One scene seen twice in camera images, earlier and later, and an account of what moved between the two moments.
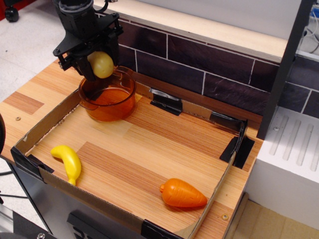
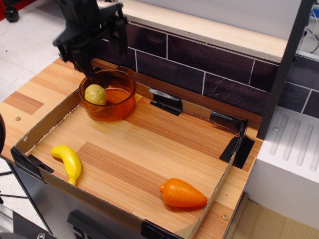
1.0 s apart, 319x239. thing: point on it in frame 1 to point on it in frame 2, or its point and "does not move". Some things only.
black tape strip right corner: x=242 y=145 does not move
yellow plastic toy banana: x=72 y=162 does not move
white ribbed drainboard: x=285 y=178 does not move
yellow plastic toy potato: x=102 y=64 to x=95 y=94
